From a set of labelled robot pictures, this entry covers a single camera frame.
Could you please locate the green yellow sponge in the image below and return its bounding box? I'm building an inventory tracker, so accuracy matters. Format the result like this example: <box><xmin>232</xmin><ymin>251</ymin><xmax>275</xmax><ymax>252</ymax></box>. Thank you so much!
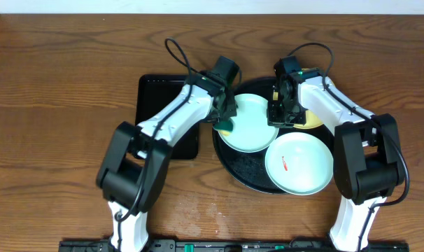
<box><xmin>213</xmin><ymin>119</ymin><xmax>234</xmax><ymax>137</ymax></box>

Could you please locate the yellow plate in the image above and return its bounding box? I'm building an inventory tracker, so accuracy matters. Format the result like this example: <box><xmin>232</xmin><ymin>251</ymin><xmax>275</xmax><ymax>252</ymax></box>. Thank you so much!
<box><xmin>277</xmin><ymin>75</ymin><xmax>323</xmax><ymax>130</ymax></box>

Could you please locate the light blue plate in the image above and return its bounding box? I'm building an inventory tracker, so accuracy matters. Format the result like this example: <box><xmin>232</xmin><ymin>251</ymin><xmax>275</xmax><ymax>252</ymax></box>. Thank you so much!
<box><xmin>264</xmin><ymin>132</ymin><xmax>333</xmax><ymax>195</ymax></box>
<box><xmin>218</xmin><ymin>94</ymin><xmax>279</xmax><ymax>153</ymax></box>

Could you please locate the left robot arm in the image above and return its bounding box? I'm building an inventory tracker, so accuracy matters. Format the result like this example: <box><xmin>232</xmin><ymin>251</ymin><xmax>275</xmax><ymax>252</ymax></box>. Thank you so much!
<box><xmin>96</xmin><ymin>69</ymin><xmax>240</xmax><ymax>251</ymax></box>

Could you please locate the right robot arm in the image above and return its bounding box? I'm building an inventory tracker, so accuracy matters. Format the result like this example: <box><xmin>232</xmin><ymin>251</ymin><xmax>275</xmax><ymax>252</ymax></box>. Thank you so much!
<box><xmin>268</xmin><ymin>66</ymin><xmax>409</xmax><ymax>251</ymax></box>

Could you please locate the black round tray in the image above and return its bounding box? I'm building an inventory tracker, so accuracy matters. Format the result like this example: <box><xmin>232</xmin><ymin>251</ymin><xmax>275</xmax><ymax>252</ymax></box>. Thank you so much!
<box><xmin>212</xmin><ymin>76</ymin><xmax>334</xmax><ymax>195</ymax></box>

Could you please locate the black rectangular tray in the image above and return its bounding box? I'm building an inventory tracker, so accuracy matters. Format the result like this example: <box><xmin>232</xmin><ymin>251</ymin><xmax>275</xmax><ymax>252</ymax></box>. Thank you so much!
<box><xmin>135</xmin><ymin>74</ymin><xmax>199</xmax><ymax>160</ymax></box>

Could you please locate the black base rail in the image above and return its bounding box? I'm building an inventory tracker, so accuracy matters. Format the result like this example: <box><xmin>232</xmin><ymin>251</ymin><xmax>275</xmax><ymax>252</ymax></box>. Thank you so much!
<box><xmin>57</xmin><ymin>238</ymin><xmax>409</xmax><ymax>252</ymax></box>

